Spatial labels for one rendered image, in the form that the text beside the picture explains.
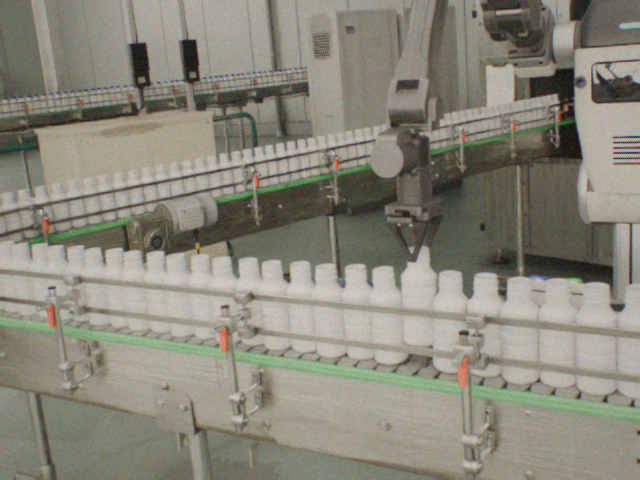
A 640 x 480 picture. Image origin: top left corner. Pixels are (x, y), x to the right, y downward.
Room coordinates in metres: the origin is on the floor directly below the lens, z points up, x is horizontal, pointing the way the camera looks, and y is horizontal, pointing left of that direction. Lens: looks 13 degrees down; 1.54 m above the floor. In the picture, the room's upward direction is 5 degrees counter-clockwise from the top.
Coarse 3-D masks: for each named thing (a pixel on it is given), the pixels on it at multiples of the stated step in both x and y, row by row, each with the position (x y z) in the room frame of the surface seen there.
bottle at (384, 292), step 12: (384, 276) 1.28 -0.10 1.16; (384, 288) 1.28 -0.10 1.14; (396, 288) 1.29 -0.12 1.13; (372, 300) 1.28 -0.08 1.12; (384, 300) 1.27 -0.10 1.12; (396, 300) 1.27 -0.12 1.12; (372, 312) 1.28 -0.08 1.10; (372, 324) 1.29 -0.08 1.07; (384, 324) 1.27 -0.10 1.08; (396, 324) 1.27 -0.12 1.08; (372, 336) 1.29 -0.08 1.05; (384, 336) 1.27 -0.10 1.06; (396, 336) 1.27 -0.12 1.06; (384, 360) 1.27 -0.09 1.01; (396, 360) 1.27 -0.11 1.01
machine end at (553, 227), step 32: (544, 0) 4.92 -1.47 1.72; (576, 0) 4.76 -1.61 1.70; (480, 32) 5.29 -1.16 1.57; (480, 64) 5.29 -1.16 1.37; (480, 96) 5.30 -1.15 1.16; (544, 160) 4.90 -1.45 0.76; (576, 160) 4.73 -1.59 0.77; (512, 192) 5.13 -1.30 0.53; (544, 192) 4.94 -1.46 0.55; (576, 192) 4.77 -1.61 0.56; (480, 224) 5.34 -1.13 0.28; (512, 224) 5.13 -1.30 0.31; (544, 224) 4.95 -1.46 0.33; (576, 224) 4.78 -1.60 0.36; (576, 256) 4.79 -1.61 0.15; (608, 256) 4.61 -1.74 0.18
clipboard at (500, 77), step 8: (488, 64) 5.24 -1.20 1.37; (496, 64) 5.18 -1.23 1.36; (504, 64) 5.13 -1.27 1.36; (488, 72) 5.24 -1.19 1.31; (496, 72) 5.19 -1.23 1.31; (504, 72) 5.15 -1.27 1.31; (512, 72) 5.10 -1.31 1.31; (488, 80) 5.24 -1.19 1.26; (496, 80) 5.19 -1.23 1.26; (504, 80) 5.15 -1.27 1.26; (512, 80) 5.10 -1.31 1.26; (488, 88) 5.24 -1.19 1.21; (496, 88) 5.19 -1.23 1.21; (504, 88) 5.15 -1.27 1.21; (512, 88) 5.10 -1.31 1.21; (488, 96) 5.24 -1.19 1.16; (496, 96) 5.19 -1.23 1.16; (504, 96) 5.15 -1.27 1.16; (512, 96) 5.09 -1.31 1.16; (488, 104) 5.24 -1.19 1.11; (496, 104) 5.19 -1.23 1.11
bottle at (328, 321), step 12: (324, 264) 1.37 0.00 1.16; (324, 276) 1.34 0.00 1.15; (336, 276) 1.35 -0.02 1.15; (324, 288) 1.34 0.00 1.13; (336, 288) 1.34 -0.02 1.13; (336, 300) 1.33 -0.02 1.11; (324, 312) 1.33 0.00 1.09; (336, 312) 1.33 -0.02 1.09; (324, 324) 1.33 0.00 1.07; (336, 324) 1.33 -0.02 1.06; (336, 336) 1.33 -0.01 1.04; (324, 348) 1.33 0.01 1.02; (336, 348) 1.33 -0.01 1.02
